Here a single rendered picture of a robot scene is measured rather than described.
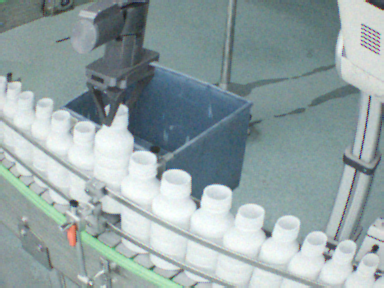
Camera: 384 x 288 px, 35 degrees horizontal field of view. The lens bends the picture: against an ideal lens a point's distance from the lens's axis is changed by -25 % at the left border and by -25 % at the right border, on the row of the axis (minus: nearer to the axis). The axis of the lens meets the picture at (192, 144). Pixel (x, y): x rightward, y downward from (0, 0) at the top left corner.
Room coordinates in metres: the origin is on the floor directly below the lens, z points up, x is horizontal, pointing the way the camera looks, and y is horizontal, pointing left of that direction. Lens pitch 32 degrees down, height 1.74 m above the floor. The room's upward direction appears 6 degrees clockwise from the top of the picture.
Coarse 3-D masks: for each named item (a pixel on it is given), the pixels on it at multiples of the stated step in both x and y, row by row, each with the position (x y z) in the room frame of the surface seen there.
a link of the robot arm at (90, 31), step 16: (112, 0) 0.86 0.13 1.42; (128, 0) 0.86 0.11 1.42; (144, 0) 0.87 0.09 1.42; (80, 16) 0.83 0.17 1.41; (96, 16) 0.82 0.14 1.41; (112, 16) 0.85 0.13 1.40; (80, 32) 0.83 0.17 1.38; (96, 32) 0.81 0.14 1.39; (112, 32) 0.84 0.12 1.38; (80, 48) 0.82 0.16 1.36
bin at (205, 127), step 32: (128, 96) 1.59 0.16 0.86; (160, 96) 1.59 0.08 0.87; (192, 96) 1.54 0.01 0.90; (224, 96) 1.50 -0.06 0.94; (96, 128) 1.30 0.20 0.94; (128, 128) 1.60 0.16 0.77; (160, 128) 1.58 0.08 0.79; (192, 128) 1.54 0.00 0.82; (224, 128) 1.38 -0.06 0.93; (192, 160) 1.28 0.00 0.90; (224, 160) 1.39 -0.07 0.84; (192, 192) 1.30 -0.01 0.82
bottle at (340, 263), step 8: (344, 240) 0.70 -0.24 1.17; (336, 248) 0.69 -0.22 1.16; (344, 248) 0.70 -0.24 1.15; (352, 248) 0.69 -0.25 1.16; (336, 256) 0.68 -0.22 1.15; (344, 256) 0.67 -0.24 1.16; (352, 256) 0.68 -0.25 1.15; (328, 264) 0.69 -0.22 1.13; (336, 264) 0.67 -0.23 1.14; (344, 264) 0.67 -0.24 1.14; (320, 272) 0.69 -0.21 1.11; (328, 272) 0.67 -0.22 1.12; (336, 272) 0.67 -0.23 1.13; (344, 272) 0.67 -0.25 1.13; (320, 280) 0.68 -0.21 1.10; (328, 280) 0.66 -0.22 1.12; (336, 280) 0.66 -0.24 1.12; (344, 280) 0.66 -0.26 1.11
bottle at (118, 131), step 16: (112, 128) 0.89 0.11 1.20; (96, 144) 0.89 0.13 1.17; (112, 144) 0.88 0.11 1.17; (128, 144) 0.89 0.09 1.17; (96, 160) 0.89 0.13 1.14; (112, 160) 0.88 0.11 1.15; (128, 160) 0.89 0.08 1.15; (96, 176) 0.89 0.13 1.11; (112, 176) 0.88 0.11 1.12; (112, 208) 0.88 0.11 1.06
